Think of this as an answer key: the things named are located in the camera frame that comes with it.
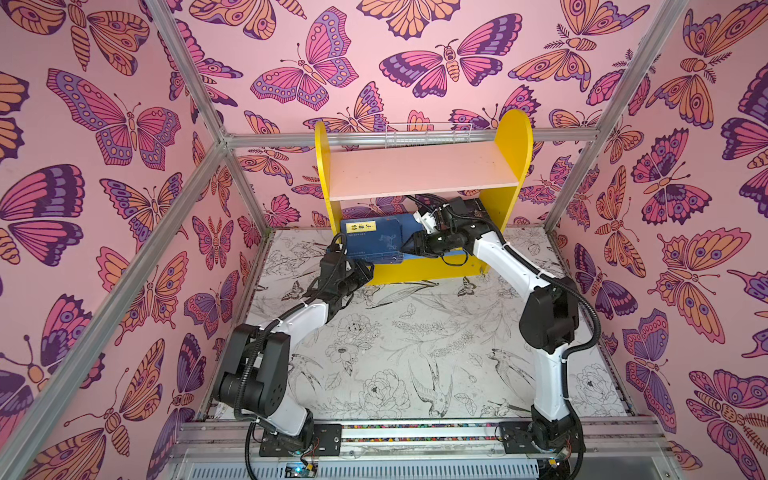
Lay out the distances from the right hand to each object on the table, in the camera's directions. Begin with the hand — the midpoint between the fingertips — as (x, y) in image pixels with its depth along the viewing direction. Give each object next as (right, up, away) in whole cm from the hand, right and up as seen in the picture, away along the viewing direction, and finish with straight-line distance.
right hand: (406, 245), depth 88 cm
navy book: (-8, +2, +2) cm, 8 cm away
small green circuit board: (-27, -55, -16) cm, 63 cm away
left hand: (-10, -5, +2) cm, 11 cm away
